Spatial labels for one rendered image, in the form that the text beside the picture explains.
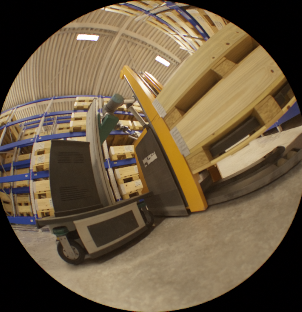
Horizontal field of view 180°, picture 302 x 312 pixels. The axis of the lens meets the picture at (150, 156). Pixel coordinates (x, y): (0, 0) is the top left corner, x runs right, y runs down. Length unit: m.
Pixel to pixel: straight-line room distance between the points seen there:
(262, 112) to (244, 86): 0.16
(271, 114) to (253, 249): 0.53
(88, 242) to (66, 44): 8.00
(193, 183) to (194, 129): 0.37
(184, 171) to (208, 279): 0.66
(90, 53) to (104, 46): 0.98
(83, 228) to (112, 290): 0.35
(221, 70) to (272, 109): 0.35
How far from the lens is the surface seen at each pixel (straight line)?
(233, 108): 0.56
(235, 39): 0.92
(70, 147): 0.79
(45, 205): 2.18
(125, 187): 2.00
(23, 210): 4.31
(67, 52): 7.95
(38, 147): 2.66
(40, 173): 2.42
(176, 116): 0.68
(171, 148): 0.77
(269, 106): 0.61
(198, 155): 0.59
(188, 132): 0.61
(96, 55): 7.51
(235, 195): 0.76
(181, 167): 0.73
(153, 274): 0.48
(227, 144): 0.66
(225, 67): 0.70
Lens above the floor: 0.35
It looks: 18 degrees up
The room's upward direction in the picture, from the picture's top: 22 degrees counter-clockwise
